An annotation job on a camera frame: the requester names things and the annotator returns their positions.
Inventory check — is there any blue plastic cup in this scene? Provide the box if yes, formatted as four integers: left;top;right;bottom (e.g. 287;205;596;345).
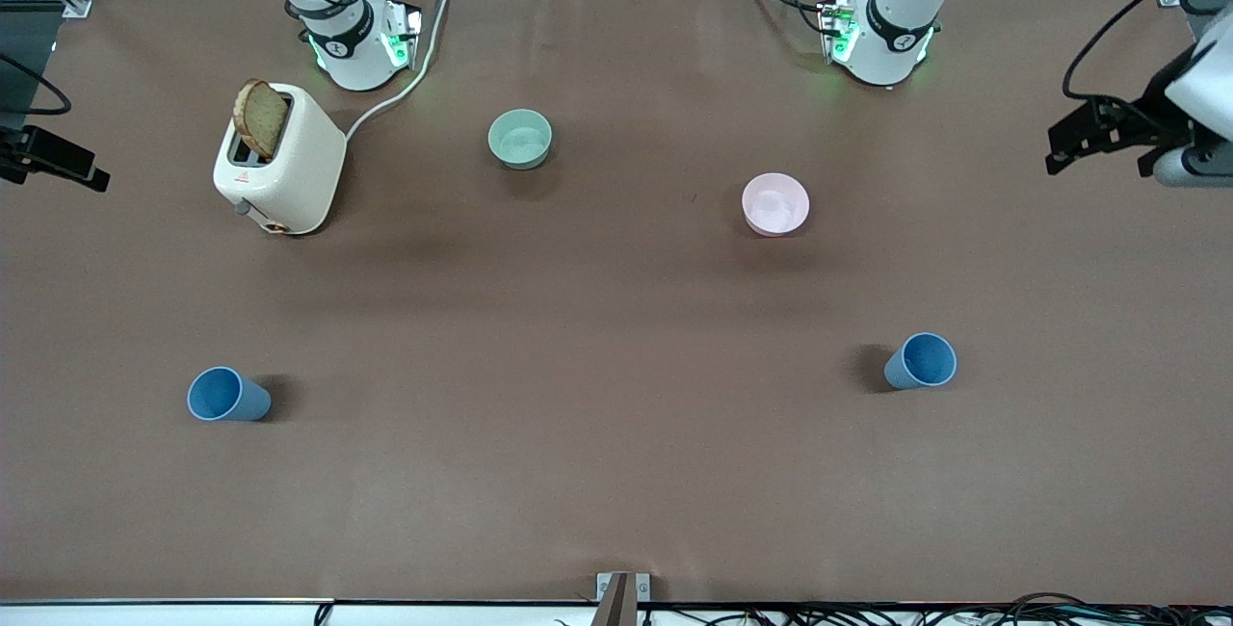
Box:
883;332;958;391
187;366;273;423

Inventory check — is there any brown toast slice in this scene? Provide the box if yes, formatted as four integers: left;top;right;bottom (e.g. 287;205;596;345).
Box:
234;79;290;161

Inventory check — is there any cream white toaster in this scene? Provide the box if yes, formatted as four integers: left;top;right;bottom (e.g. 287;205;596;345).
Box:
213;83;348;236

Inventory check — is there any green lit controller board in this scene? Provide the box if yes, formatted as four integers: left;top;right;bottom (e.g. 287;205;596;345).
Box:
380;2;426;71
818;0;861;65

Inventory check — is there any pink ceramic bowl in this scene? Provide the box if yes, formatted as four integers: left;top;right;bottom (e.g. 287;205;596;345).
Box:
742;172;811;238

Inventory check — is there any green ceramic bowl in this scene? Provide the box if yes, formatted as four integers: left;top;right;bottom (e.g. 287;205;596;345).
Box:
487;109;554;171

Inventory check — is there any brown table cover mat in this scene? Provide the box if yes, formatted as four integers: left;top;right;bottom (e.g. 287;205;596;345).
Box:
0;0;1233;606

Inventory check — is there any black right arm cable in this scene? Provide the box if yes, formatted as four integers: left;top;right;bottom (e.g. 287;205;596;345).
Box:
0;53;74;117

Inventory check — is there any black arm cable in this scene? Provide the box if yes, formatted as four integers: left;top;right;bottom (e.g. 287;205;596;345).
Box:
1062;0;1233;103
0;53;74;117

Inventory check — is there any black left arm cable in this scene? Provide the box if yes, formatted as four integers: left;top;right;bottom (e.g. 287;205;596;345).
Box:
1062;0;1233;103

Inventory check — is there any white toaster power cable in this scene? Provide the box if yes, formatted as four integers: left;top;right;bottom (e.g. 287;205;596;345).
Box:
345;0;459;141

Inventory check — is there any white table edge rail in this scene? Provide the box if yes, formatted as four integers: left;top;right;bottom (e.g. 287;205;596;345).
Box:
0;599;598;626

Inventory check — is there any metal table edge bracket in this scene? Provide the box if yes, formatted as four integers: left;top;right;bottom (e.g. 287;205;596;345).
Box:
595;572;652;626

